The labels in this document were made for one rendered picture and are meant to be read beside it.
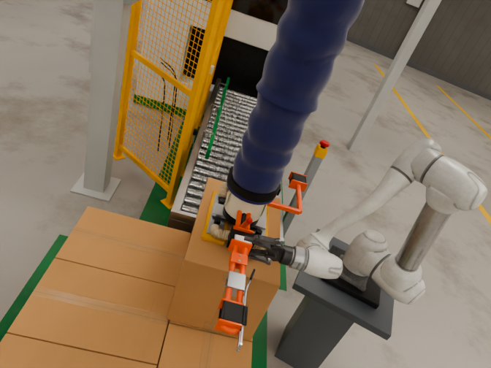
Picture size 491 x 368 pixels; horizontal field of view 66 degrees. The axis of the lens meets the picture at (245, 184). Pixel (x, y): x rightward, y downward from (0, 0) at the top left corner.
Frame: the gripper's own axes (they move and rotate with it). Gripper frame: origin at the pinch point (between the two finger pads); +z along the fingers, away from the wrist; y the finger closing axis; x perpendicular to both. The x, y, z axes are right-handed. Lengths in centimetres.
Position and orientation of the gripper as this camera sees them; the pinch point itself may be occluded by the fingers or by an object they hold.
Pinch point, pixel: (241, 243)
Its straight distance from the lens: 147.8
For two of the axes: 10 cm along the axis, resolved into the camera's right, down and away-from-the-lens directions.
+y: -2.9, 7.8, 5.6
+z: -9.6, -2.7, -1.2
